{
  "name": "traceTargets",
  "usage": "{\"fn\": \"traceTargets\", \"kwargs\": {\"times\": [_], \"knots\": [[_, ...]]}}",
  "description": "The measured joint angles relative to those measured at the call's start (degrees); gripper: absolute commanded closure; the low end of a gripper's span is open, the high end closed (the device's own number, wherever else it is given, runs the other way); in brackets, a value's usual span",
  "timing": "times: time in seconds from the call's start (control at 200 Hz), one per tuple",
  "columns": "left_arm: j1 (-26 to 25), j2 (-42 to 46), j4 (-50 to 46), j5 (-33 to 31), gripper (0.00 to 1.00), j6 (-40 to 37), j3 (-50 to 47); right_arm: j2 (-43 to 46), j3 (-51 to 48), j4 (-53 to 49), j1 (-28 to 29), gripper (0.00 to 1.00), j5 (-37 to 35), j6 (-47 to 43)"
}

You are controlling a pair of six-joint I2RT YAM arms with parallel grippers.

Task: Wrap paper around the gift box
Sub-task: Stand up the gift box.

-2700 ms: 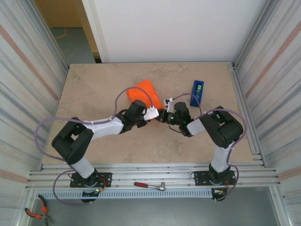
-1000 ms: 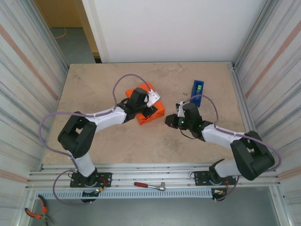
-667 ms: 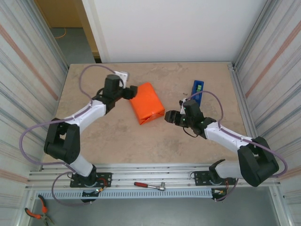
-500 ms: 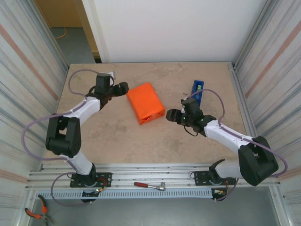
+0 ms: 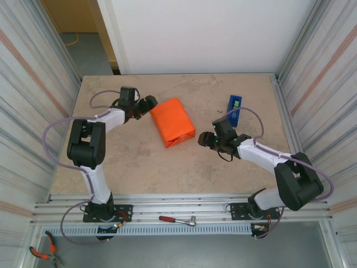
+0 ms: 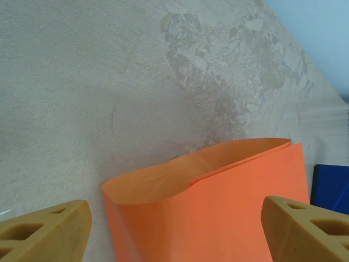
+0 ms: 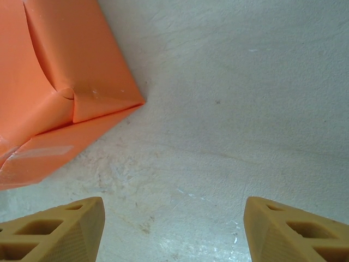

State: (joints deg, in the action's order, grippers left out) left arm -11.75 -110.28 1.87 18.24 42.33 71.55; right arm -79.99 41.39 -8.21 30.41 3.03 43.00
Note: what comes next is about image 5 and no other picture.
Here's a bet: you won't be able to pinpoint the orange wrapping paper sheet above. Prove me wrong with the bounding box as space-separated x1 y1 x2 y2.
149 97 196 150

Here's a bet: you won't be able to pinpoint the blue tape dispenser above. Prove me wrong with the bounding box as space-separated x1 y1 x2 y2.
225 95 243 128

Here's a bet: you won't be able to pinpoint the yellow wooden door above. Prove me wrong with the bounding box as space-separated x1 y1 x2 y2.
90 0 120 69

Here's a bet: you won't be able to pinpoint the aluminium mounting rails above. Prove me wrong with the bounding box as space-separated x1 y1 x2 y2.
30 194 334 226

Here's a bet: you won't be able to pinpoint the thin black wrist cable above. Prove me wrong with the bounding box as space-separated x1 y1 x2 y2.
217 149 234 163

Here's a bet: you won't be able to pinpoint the aluminium side rail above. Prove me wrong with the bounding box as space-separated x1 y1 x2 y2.
269 73 305 157

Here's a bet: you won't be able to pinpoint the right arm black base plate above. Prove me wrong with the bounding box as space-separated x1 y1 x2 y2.
230 202 281 221

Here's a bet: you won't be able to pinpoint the orange floor cable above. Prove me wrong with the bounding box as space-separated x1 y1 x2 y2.
64 32 80 47

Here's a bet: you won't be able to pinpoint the red handled ratchet wrench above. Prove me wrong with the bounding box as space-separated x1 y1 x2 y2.
158 215 197 227

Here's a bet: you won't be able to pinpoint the white slotted cable duct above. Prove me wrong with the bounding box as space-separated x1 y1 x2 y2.
41 223 253 237

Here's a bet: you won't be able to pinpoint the red power wire yellow connector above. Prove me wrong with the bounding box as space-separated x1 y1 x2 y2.
113 210 132 228
252 213 273 233

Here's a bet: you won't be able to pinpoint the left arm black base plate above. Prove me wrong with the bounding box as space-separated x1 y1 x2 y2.
83 204 133 223

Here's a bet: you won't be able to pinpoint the orange handled pliers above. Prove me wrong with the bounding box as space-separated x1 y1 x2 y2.
29 230 66 267

